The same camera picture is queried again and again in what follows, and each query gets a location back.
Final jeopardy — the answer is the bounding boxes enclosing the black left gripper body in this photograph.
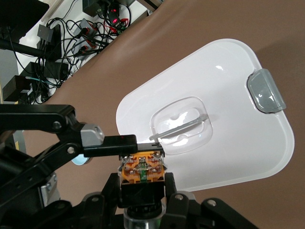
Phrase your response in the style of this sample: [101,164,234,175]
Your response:
[0,144,55,211]

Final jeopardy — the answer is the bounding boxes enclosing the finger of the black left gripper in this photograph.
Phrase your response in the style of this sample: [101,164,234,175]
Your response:
[40,175,58,199]
[0,104,139,171]

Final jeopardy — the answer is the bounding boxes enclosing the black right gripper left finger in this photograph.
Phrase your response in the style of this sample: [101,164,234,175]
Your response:
[42,173,125,229]

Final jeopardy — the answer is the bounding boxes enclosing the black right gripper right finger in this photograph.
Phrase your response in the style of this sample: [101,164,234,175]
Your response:
[163,172,259,229]

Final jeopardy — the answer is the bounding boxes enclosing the orange and black switch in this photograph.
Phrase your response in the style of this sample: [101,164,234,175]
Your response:
[117,142,168,229]

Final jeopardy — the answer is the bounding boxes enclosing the light blue round plate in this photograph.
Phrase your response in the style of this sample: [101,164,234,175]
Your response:
[71,154,91,166]

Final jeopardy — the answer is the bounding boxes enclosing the white lidded storage box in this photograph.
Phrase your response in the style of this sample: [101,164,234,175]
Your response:
[116,38,295,193]

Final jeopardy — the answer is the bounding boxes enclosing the black square box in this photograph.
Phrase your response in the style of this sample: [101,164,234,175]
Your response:
[2,75,36,103]

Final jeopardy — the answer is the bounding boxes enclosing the black power brick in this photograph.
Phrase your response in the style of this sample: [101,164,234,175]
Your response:
[25,61,69,81]

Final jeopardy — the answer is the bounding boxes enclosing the grey usb hub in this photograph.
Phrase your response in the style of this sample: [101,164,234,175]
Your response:
[71,18,100,36]

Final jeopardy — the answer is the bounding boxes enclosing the small hub with lights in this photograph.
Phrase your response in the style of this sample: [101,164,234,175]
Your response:
[104,3,131,33]

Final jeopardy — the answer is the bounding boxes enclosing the dark grey adapter box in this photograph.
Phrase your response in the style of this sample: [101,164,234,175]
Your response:
[37,24,61,60]

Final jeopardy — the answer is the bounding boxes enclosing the grey box latch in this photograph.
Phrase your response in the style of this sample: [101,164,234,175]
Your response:
[245,68,286,114]

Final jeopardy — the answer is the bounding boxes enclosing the black power adapter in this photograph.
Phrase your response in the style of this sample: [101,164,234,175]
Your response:
[82,0,105,17]

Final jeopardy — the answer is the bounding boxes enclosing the brown table cover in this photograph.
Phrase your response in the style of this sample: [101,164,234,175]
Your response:
[22,0,305,229]

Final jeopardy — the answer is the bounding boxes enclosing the black flat panel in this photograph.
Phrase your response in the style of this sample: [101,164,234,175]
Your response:
[0,0,50,41]

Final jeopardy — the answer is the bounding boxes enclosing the tangled black cables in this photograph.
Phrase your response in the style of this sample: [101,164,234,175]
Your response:
[14,14,124,104]

